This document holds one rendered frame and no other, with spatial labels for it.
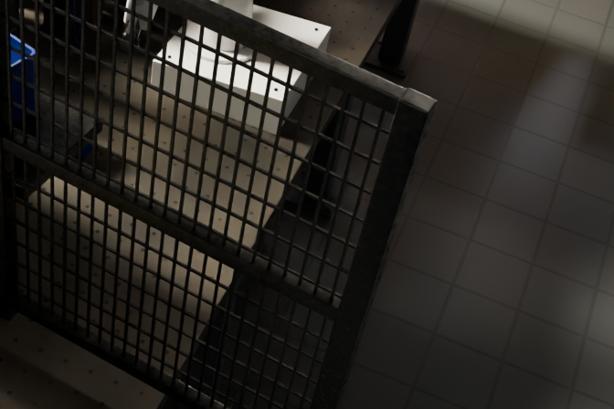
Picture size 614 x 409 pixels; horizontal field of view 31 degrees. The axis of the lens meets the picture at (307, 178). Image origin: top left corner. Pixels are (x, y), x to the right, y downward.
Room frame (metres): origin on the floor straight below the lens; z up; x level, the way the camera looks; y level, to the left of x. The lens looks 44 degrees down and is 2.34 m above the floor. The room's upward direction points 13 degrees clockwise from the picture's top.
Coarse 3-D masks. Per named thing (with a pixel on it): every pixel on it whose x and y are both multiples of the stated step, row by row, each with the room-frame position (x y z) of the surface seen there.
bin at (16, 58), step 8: (16, 40) 1.41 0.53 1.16; (32, 48) 1.40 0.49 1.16; (16, 56) 1.41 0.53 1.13; (16, 64) 1.35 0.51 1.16; (32, 64) 1.39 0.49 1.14; (16, 72) 1.36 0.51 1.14; (32, 72) 1.39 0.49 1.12; (16, 80) 1.36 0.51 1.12; (32, 80) 1.39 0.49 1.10; (16, 88) 1.35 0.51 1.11; (16, 96) 1.35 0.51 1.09; (32, 96) 1.38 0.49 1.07; (32, 104) 1.38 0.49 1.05; (16, 112) 1.35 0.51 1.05; (16, 120) 1.35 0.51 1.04
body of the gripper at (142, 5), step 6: (138, 0) 1.63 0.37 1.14; (144, 0) 1.62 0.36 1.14; (126, 6) 1.63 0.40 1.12; (138, 6) 1.62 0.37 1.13; (144, 6) 1.62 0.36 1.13; (156, 6) 1.68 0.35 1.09; (138, 12) 1.62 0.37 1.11; (144, 12) 1.62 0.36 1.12; (126, 18) 1.63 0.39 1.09; (138, 18) 1.65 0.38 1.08; (144, 24) 1.63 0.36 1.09
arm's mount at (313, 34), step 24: (264, 24) 2.12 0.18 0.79; (288, 24) 2.13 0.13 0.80; (312, 24) 2.15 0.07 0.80; (168, 48) 1.96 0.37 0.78; (168, 72) 1.90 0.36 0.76; (240, 72) 1.92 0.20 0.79; (216, 96) 1.87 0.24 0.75; (288, 96) 1.88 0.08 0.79; (240, 120) 1.86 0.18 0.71; (264, 120) 1.85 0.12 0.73
